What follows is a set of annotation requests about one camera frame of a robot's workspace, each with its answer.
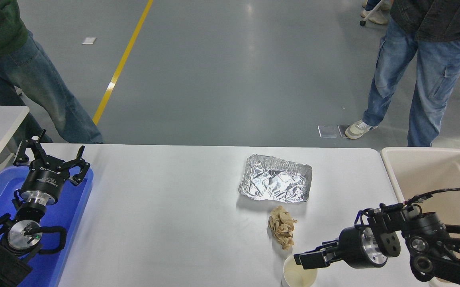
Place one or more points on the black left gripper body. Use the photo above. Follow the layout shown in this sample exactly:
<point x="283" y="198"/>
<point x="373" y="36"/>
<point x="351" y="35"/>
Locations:
<point x="45" y="178"/>

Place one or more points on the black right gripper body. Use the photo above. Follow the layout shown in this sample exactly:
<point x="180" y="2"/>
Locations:
<point x="351" y="247"/>

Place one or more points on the white paper cup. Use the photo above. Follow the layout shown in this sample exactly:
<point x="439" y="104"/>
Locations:
<point x="293" y="278"/>

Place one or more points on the tan paper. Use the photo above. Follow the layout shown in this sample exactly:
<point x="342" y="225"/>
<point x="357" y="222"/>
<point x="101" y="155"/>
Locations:
<point x="282" y="229"/>

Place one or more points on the crinkled foil tray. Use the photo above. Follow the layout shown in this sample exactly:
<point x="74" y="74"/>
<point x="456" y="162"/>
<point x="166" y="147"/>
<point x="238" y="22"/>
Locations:
<point x="273" y="181"/>

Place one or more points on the blue plastic tray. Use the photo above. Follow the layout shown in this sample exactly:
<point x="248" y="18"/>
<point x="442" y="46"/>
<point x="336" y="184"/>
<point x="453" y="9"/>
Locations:
<point x="68" y="223"/>

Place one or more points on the large pale plastic bin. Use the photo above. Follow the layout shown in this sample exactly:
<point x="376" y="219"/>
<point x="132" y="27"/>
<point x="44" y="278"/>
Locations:
<point x="433" y="171"/>

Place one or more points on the clear floor plate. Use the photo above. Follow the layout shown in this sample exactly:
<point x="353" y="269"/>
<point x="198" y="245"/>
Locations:
<point x="342" y="129"/>
<point x="327" y="131"/>

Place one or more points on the white paper scrap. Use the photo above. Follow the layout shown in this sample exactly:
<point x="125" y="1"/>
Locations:
<point x="89" y="40"/>

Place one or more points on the yellow floor tape line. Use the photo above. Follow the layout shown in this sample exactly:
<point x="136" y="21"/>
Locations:
<point x="129" y="48"/>

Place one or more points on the white chair leg with caster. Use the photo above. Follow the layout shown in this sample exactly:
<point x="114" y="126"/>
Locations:
<point x="361" y="22"/>

